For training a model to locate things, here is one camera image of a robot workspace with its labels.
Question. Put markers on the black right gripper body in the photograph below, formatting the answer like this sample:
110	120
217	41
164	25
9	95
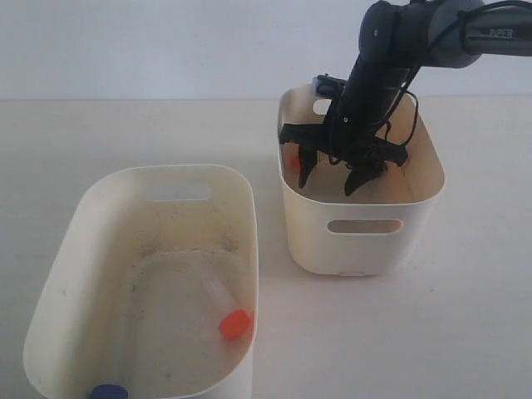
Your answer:
342	141

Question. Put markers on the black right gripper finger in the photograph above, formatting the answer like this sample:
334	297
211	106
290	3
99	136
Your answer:
308	159
361	173

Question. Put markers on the orange cap tube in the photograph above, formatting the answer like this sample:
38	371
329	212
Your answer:
231	318
294	163

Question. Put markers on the blue cap tube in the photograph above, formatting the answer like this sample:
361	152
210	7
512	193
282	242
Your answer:
112	379

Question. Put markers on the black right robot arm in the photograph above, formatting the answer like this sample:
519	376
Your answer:
394	43

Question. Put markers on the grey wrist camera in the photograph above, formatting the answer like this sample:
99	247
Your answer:
327	86

